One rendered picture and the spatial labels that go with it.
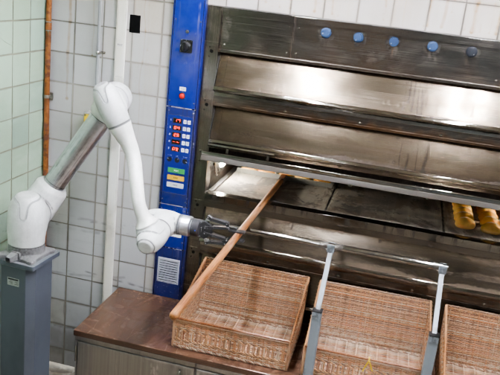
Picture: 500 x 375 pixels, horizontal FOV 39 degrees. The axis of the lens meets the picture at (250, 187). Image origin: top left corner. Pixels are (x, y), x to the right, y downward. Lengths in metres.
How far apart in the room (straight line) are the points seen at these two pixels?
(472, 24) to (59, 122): 2.08
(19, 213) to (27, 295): 0.36
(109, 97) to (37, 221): 0.61
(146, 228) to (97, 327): 0.76
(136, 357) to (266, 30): 1.64
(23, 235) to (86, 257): 0.91
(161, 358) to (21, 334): 0.63
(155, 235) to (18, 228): 0.58
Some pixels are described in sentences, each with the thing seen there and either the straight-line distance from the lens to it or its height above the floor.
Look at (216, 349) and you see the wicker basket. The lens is 3.27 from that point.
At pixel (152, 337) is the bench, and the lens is 3.40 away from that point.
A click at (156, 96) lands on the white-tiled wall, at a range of 3.53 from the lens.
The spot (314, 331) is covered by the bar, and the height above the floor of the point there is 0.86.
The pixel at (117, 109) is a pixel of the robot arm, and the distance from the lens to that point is 2.91.
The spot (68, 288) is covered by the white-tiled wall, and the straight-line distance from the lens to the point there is 4.05.
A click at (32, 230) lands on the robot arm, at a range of 3.07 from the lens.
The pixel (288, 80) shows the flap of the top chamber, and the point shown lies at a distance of 3.33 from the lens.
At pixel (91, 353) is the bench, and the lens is 3.47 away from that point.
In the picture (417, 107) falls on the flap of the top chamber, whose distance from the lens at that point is 3.28.
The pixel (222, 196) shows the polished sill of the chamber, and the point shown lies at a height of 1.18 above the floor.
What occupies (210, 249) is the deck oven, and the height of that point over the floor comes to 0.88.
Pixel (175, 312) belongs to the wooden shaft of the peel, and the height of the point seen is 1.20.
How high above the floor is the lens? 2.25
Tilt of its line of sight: 17 degrees down
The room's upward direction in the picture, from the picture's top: 6 degrees clockwise
